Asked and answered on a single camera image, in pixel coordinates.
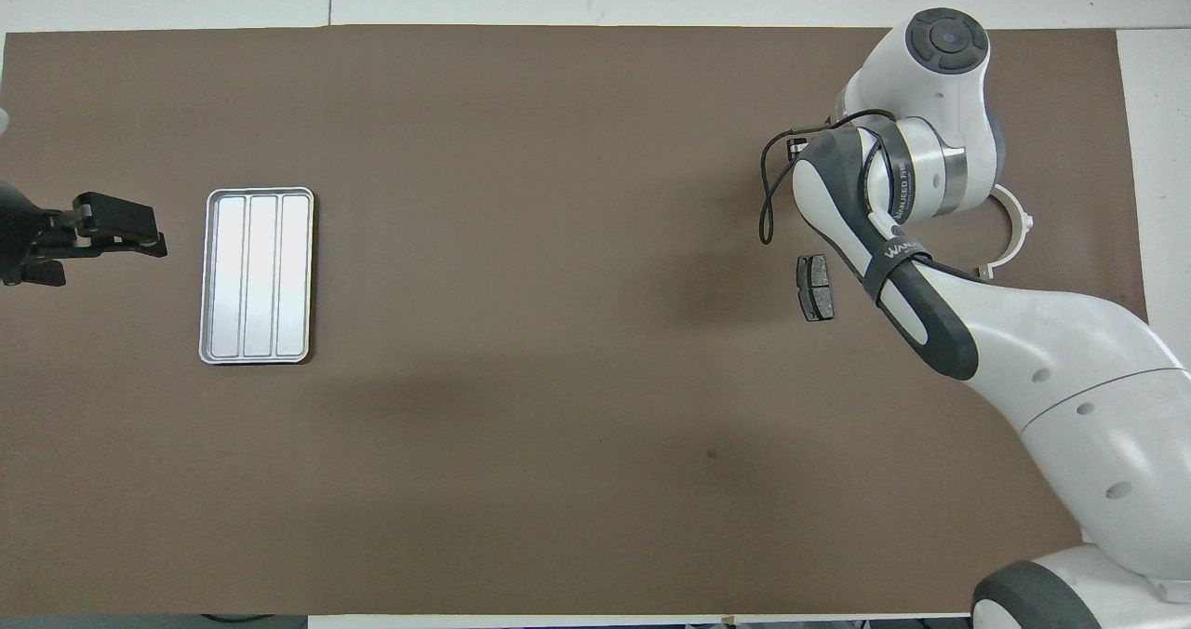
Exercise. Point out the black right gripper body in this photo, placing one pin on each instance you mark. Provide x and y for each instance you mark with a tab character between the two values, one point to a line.
798	148

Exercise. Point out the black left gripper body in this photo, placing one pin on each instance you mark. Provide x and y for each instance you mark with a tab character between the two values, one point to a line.
23	238

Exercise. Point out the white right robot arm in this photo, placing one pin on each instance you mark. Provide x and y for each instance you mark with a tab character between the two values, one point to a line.
1070	359

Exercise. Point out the silver metal tray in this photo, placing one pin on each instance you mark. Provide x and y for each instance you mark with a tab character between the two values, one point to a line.
260	275

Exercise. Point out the small dark brake pad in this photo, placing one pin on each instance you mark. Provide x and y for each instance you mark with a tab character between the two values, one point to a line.
815	287

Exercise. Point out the brown table mat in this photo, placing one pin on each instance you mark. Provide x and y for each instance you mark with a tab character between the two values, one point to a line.
521	406

